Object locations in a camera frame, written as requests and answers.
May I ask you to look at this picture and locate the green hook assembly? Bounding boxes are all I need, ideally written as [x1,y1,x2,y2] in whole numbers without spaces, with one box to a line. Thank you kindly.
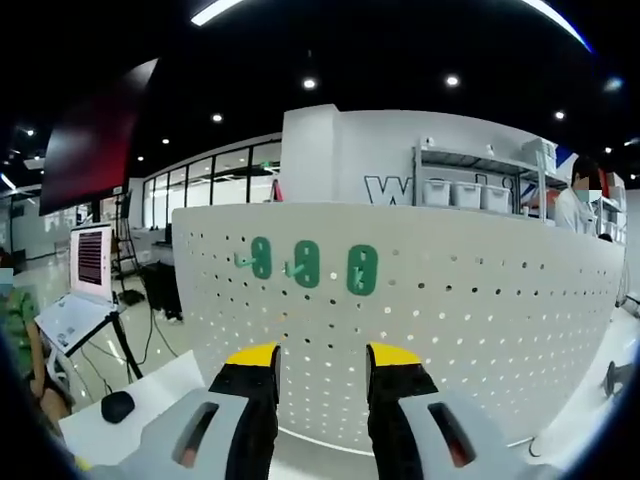
[346,243,380,297]
[283,239,321,290]
[233,236,274,280]

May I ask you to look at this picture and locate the dark red wall screen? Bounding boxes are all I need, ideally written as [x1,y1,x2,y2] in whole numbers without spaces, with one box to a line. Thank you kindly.
[38,57,160,217]

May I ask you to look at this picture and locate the white perforated mounting plate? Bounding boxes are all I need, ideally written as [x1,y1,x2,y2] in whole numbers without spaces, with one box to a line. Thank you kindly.
[171,201,627,457]

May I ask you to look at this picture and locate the black curved handheld device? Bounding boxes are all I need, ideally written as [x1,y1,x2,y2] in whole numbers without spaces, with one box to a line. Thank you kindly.
[602,360,634,399]

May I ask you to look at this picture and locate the laptop stand table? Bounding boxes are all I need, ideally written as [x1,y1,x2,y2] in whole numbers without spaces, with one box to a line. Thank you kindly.
[64,309,146,381]

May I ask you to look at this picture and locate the white stacked containers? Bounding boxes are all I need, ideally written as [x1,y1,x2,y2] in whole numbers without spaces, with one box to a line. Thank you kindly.
[522,138,559,171]

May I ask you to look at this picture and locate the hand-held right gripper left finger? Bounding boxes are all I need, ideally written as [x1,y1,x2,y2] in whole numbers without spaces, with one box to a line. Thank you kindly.
[88,341,283,480]

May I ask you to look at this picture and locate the white storage bin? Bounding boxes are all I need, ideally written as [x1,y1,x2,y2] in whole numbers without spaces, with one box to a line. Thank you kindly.
[452,181,482,209]
[482,184,511,212]
[423,179,453,206]

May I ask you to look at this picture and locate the black computer tower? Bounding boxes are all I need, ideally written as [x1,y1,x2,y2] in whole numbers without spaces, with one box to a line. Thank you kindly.
[142,262,184,321]

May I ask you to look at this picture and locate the white laptop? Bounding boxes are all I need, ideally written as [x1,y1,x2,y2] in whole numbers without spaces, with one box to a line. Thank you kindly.
[37,224,119,356]

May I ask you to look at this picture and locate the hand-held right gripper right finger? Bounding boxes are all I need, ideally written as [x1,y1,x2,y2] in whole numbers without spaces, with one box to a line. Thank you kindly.
[366,341,562,480]

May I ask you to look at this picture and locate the black computer mouse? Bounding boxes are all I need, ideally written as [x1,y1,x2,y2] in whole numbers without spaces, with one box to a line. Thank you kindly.
[100,391,136,425]

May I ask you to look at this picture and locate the metal storage shelf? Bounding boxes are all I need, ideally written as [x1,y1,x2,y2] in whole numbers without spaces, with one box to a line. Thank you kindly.
[412,137,626,226]

